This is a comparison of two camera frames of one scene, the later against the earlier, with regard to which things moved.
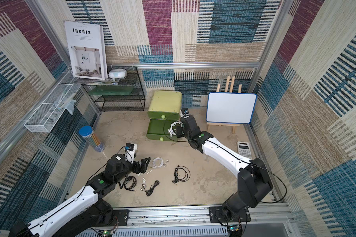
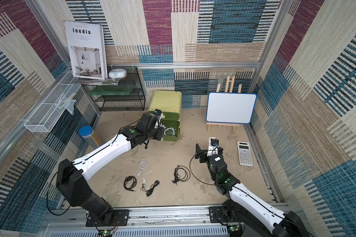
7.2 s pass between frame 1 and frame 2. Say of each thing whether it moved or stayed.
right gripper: moved
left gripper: moved
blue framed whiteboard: stayed
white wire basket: stayed
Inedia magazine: stayed
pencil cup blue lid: stayed
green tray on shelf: stayed
